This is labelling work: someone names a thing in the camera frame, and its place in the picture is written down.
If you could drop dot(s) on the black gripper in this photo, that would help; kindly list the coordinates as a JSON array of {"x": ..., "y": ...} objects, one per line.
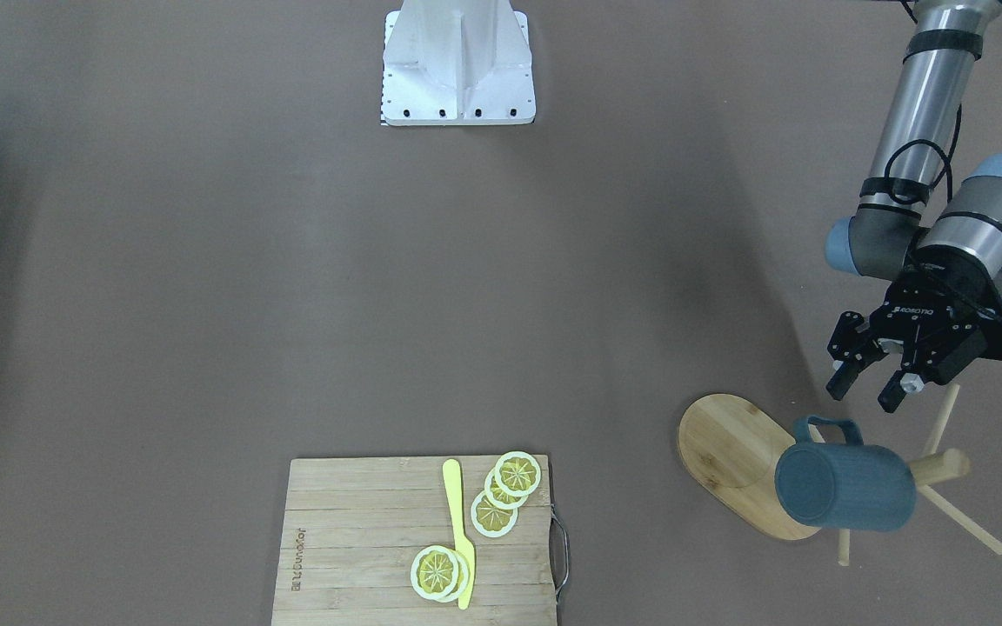
[{"x": 925, "y": 300}]

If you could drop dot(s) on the dark blue cup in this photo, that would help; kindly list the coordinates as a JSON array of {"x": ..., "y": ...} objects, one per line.
[{"x": 830, "y": 478}]

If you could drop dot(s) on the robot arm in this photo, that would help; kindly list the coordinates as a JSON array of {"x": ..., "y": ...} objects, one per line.
[{"x": 937, "y": 243}]

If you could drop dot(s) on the wooden cup rack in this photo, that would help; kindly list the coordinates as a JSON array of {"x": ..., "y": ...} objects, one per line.
[{"x": 731, "y": 448}]

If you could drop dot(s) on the lemon slice middle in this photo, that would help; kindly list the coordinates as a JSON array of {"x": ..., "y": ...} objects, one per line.
[{"x": 498, "y": 497}]

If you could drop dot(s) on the yellow plastic knife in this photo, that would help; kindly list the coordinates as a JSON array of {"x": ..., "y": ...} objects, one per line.
[{"x": 453, "y": 487}]

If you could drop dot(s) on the lemon slice under knife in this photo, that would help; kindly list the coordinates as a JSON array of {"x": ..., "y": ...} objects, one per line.
[{"x": 463, "y": 571}]

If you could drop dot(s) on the lemon slice front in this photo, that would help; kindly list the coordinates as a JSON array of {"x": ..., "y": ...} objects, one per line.
[{"x": 433, "y": 572}]

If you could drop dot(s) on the wooden cutting board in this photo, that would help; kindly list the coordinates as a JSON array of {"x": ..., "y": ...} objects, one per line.
[{"x": 352, "y": 527}]

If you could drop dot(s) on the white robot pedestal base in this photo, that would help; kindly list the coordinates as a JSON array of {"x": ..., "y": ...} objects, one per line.
[{"x": 457, "y": 63}]

